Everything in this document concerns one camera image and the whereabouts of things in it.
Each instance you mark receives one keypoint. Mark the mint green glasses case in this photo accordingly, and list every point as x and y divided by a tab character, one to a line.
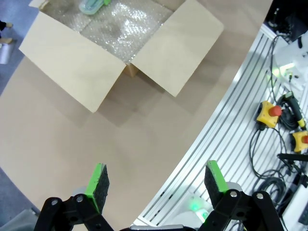
91	6

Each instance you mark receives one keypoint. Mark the clear bubble wrap sheet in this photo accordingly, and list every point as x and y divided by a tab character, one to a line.
125	31

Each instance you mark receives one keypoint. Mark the black clamp bracket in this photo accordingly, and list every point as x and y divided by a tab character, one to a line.
292	160

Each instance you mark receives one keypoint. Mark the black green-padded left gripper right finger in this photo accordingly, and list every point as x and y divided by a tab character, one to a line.
215	183

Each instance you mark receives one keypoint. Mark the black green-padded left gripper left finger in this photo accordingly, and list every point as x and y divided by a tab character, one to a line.
96	190

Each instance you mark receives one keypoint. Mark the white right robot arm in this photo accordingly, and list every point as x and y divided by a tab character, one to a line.
288	57

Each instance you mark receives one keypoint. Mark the aluminium slotted mounting plate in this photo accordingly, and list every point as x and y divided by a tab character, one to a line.
231	134

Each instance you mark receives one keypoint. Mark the black electronics box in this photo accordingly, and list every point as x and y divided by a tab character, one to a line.
293	21

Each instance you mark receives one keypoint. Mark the yellow emergency stop button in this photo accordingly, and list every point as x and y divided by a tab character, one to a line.
300	142
265	115

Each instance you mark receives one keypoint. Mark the large open cardboard box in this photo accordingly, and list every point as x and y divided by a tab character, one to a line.
69	62

